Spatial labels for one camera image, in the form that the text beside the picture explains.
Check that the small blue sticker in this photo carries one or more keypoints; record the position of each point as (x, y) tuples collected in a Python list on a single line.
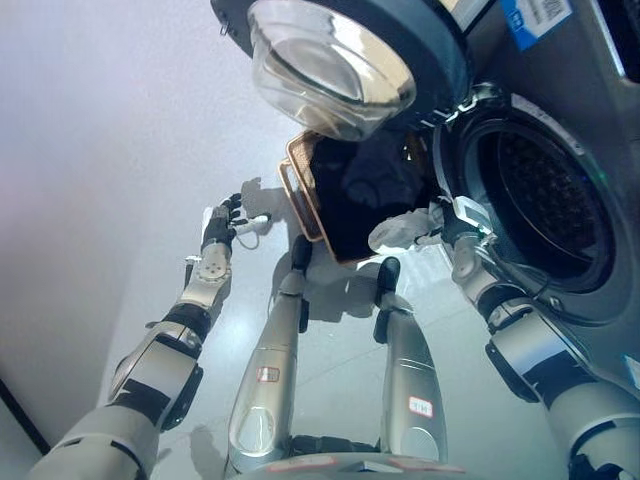
[(535, 20)]

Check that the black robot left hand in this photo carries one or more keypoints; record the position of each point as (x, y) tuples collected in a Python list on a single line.
[(217, 225)]

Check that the tan wicker laundry basket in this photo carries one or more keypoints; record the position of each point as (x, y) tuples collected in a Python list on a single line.
[(305, 200)]

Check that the grey front-load washing machine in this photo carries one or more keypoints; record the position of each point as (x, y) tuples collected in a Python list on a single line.
[(575, 125)]

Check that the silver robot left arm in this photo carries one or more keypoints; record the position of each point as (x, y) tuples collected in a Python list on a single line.
[(150, 365)]

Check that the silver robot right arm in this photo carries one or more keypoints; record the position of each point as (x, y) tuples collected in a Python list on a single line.
[(530, 350)]

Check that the white garment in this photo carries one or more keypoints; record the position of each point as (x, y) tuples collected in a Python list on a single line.
[(400, 230)]

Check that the black garment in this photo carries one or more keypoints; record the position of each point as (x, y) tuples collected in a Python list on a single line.
[(350, 210)]

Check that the silver robot right leg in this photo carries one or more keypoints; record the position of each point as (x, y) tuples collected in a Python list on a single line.
[(412, 370)]

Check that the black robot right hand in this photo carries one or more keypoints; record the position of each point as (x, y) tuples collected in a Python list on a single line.
[(460, 225)]

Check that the round washing machine door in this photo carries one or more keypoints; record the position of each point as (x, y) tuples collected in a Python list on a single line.
[(440, 60)]

